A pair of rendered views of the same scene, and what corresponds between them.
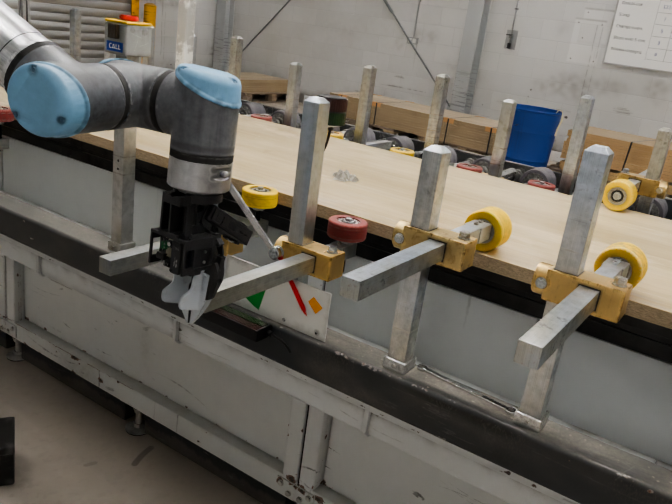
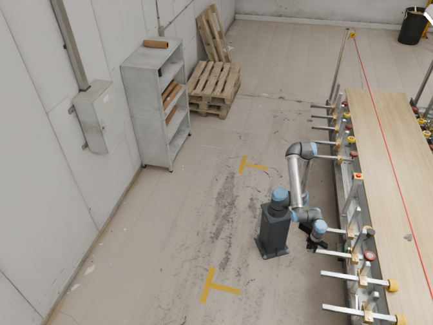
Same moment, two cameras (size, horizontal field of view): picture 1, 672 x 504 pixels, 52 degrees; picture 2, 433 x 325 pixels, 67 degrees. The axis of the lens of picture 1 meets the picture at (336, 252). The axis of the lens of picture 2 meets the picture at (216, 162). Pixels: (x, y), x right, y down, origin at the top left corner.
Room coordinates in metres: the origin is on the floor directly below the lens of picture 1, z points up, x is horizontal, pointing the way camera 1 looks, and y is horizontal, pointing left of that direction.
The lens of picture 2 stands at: (-0.24, -0.91, 3.15)
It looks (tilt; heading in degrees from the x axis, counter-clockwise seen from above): 42 degrees down; 70
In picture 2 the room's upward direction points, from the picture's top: 1 degrees counter-clockwise
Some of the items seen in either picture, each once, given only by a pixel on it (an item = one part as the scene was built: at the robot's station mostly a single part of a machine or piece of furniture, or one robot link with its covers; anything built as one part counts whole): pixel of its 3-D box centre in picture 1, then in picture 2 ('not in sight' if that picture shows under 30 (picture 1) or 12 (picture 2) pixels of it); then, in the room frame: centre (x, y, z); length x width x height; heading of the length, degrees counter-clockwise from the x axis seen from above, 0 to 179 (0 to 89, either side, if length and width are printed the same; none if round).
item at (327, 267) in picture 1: (309, 256); (354, 255); (1.25, 0.05, 0.85); 0.14 x 0.06 x 0.05; 58
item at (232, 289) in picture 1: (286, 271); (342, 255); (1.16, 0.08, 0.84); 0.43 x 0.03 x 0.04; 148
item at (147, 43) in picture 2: not in sight; (155, 44); (0.41, 3.00, 1.59); 0.30 x 0.08 x 0.08; 145
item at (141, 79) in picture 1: (134, 95); (314, 216); (0.99, 0.32, 1.14); 0.12 x 0.12 x 0.09; 69
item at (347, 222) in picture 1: (345, 245); (368, 258); (1.33, -0.02, 0.85); 0.08 x 0.08 x 0.11
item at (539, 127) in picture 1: (528, 142); not in sight; (6.89, -1.74, 0.36); 0.59 x 0.57 x 0.73; 145
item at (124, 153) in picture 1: (123, 156); (349, 198); (1.53, 0.51, 0.93); 0.05 x 0.05 x 0.45; 58
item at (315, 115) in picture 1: (302, 223); (356, 248); (1.26, 0.07, 0.91); 0.04 x 0.04 x 0.48; 58
